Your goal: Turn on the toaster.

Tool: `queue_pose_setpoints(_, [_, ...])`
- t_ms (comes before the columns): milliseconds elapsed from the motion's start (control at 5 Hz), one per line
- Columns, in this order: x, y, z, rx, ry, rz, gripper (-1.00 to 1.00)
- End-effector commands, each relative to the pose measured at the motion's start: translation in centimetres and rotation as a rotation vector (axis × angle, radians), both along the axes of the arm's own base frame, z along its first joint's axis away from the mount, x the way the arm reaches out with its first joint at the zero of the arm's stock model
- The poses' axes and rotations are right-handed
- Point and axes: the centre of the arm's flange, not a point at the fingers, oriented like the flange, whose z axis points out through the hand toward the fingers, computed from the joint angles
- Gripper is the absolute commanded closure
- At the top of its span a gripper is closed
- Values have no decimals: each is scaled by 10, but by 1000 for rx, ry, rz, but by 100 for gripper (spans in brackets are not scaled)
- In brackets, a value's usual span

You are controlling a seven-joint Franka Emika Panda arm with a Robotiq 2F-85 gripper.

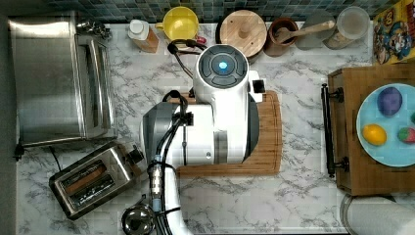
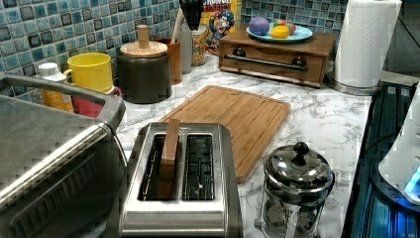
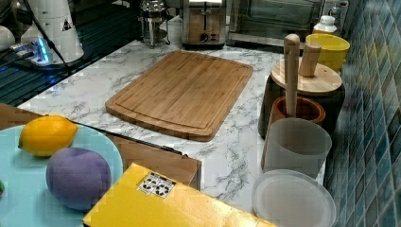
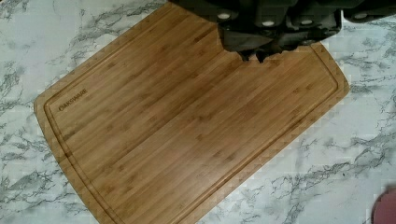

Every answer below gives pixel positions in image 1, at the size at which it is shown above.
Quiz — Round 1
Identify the white-capped spice bottle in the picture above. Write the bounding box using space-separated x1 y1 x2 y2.
127 20 159 53

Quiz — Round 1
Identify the black toaster power cord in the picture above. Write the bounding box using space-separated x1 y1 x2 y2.
48 145 63 172

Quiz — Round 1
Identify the bamboo cutting board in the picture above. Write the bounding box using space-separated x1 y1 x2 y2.
176 90 282 178

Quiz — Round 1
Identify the clear lidded glass jar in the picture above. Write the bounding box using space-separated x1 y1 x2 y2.
323 6 370 50

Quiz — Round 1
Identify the stainless steel toaster oven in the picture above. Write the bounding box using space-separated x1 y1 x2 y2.
9 12 116 147

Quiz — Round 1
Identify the black toaster lever knob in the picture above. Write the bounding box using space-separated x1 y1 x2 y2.
128 149 144 165

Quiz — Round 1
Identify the wooden tray with handle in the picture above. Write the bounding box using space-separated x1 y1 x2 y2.
321 64 415 196

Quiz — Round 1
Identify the round wooden lid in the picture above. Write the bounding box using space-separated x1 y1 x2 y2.
218 10 267 58

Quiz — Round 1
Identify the light blue plate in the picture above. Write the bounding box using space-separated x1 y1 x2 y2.
355 83 414 167

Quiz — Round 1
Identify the shiny metal bell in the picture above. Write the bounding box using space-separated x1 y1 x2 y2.
121 195 156 235

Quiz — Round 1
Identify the yellow mug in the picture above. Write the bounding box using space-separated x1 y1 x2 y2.
155 7 199 41

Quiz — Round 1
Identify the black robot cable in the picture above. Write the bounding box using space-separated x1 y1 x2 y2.
166 38 208 79

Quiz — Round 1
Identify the wooden spoon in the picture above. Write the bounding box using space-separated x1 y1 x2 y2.
275 21 335 43

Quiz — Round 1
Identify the colourful cereal box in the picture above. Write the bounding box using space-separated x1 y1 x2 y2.
373 0 415 65

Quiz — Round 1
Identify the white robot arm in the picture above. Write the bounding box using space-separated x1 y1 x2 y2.
140 44 259 235

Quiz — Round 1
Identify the yellow toy lemon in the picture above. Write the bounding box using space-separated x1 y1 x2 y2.
362 123 388 146

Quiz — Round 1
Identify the red toy strawberry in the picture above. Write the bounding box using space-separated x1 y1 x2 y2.
397 127 415 144

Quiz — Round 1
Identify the silver two-slot toaster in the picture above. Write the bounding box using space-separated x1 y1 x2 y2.
49 141 147 220

